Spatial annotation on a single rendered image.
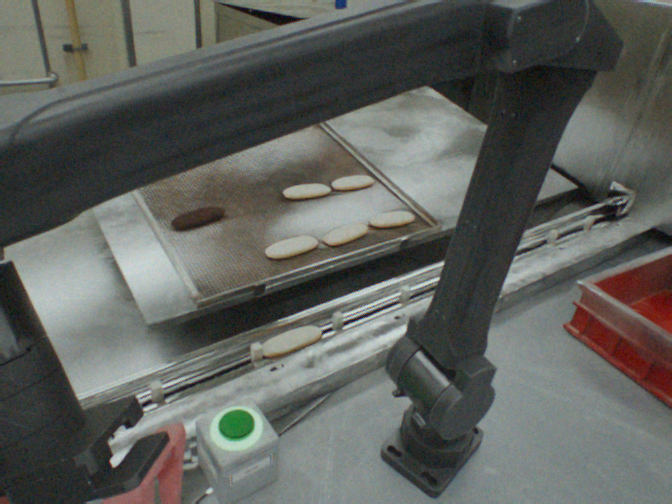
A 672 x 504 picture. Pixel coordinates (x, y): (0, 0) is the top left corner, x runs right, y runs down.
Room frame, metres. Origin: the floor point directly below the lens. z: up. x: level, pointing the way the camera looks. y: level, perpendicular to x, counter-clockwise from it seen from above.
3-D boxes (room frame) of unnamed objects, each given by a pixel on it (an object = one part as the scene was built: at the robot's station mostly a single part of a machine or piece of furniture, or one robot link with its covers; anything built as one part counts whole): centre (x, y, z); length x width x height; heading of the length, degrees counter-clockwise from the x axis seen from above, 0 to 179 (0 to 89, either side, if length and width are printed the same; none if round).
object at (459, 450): (0.43, -0.15, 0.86); 0.12 x 0.09 x 0.08; 142
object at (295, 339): (0.57, 0.05, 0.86); 0.10 x 0.04 x 0.01; 128
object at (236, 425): (0.37, 0.09, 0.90); 0.04 x 0.04 x 0.02
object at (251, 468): (0.37, 0.09, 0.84); 0.08 x 0.08 x 0.11; 38
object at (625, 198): (1.12, -0.65, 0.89); 0.06 x 0.01 x 0.06; 38
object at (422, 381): (0.42, -0.13, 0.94); 0.09 x 0.05 x 0.10; 123
